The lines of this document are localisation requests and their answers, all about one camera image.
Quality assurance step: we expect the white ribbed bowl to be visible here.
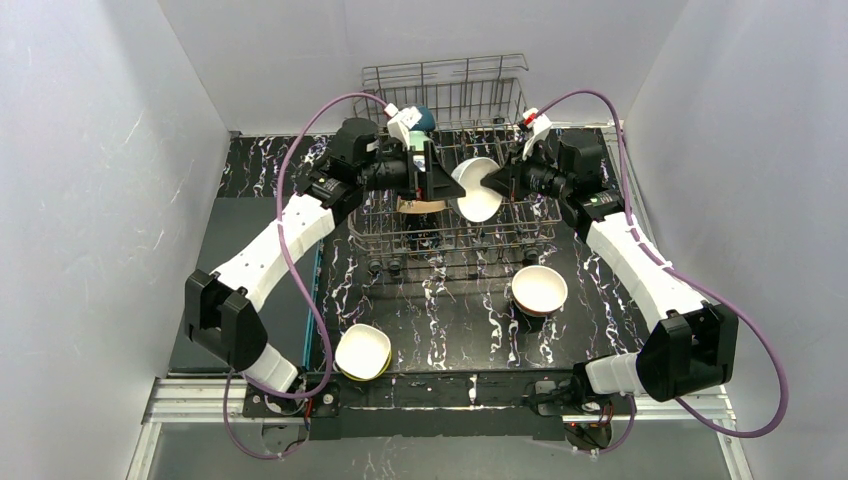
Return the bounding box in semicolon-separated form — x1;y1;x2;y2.
449;157;503;223

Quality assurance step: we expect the cream white round bowl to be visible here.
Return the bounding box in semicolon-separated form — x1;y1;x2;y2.
396;198;448;215

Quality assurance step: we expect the green celadon bowl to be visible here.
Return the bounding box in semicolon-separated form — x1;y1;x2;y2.
408;131;432;152

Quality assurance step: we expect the orange striped bowl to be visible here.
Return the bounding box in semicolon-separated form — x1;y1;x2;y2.
510;265;569;317

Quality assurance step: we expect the tan interior dark bowl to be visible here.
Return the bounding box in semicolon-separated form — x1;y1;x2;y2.
410;105;436;133

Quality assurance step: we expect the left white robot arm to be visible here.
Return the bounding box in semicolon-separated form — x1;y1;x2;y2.
184;108;465;399

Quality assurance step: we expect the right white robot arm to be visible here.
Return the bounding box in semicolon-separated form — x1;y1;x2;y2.
481;130;739;402

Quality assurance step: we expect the grey mat blue edge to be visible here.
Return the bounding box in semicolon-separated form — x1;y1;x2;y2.
168;196;326;376

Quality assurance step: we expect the white square bowl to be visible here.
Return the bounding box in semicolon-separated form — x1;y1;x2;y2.
334;324;392;377

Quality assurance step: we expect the yellow rimmed bowl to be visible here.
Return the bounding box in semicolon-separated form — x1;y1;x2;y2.
334;357;392;382

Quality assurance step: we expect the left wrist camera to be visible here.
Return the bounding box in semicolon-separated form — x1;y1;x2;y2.
383;103;422;148

